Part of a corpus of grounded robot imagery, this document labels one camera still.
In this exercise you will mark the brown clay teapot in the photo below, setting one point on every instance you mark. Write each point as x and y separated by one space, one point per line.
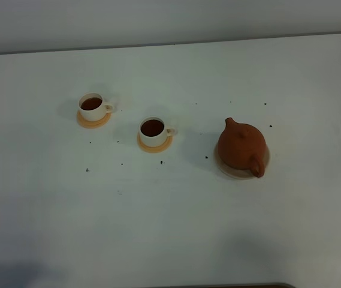
242 147

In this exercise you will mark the beige teapot saucer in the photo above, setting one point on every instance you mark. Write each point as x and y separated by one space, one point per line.
235 173

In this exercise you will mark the orange coaster middle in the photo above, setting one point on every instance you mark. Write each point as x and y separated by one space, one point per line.
156 149

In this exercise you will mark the orange coaster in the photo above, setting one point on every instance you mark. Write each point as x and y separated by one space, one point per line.
156 149
92 124

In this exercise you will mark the white teacup middle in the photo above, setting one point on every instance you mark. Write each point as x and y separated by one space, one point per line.
154 132

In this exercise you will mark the white teacup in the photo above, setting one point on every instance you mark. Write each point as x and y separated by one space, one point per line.
154 132
93 107

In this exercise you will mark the orange coaster far left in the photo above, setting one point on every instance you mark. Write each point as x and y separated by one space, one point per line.
92 124

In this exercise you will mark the white teacup far left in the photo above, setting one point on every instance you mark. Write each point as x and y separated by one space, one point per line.
93 107

